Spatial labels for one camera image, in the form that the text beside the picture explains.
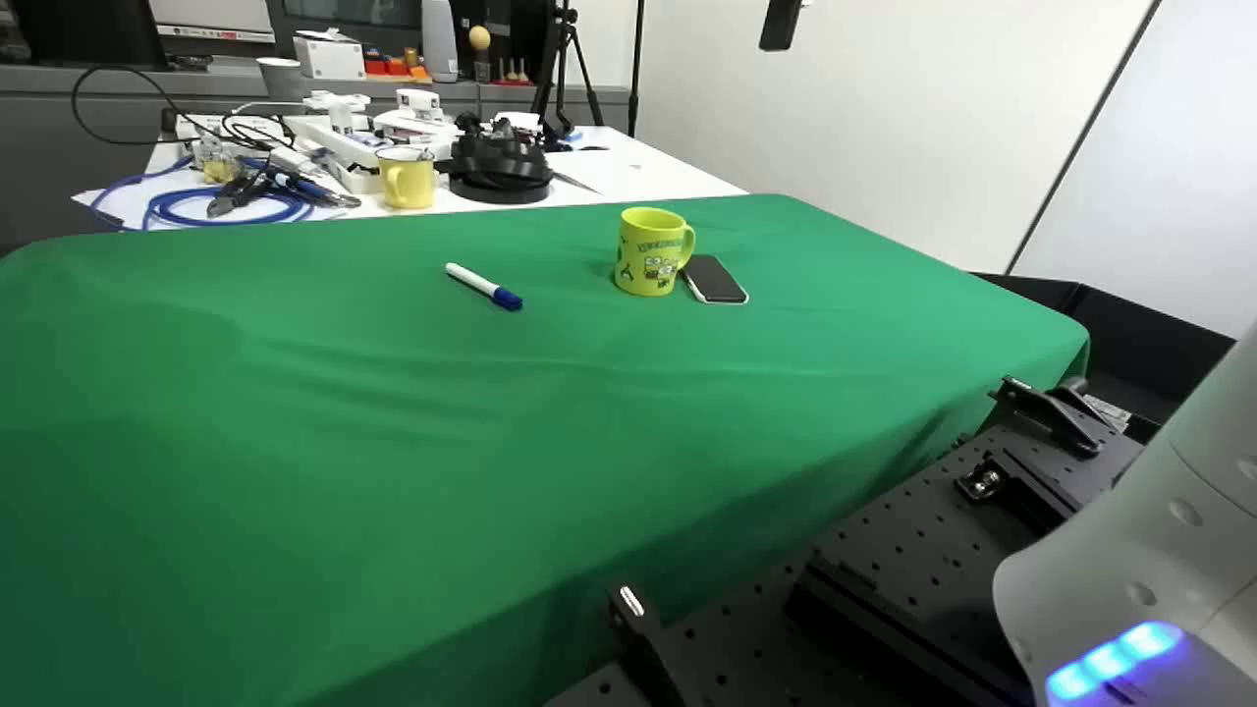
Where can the white marker blue cap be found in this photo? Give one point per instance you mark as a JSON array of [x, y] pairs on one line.
[[478, 285]]

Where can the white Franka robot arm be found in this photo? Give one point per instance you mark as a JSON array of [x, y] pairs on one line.
[[1152, 564]]

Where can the yellow-green cartoon mug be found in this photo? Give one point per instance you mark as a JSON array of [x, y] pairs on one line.
[[647, 259]]

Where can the plain yellow mug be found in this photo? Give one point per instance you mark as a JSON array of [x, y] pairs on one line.
[[404, 183]]

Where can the black smartphone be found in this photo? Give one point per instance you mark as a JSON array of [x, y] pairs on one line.
[[715, 281]]

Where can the white side table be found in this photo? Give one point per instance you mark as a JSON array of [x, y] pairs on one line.
[[628, 171]]

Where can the green table cloth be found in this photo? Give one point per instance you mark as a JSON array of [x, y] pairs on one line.
[[394, 456]]

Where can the black slanted stand pole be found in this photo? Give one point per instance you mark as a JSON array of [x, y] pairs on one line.
[[639, 63]]

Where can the wooden ball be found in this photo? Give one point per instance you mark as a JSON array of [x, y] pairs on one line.
[[479, 42]]

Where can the small white box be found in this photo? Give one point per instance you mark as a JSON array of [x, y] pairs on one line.
[[326, 58]]

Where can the large dark screen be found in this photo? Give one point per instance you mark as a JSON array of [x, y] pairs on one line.
[[347, 20]]

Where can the black camera tripod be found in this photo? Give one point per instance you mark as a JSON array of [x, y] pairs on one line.
[[568, 62]]

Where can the black clamp bracket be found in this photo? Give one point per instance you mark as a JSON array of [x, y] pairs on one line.
[[1055, 414]]

